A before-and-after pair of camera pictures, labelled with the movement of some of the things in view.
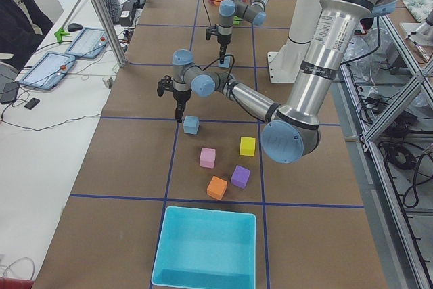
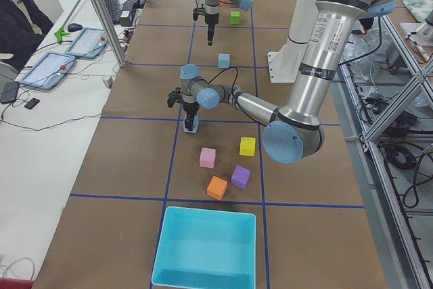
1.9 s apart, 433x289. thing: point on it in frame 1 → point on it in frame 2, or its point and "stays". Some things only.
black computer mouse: [74, 27] stays
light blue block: [191, 124] stays
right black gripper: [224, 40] → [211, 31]
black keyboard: [113, 4] stays
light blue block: [227, 61] stays
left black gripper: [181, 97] → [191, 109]
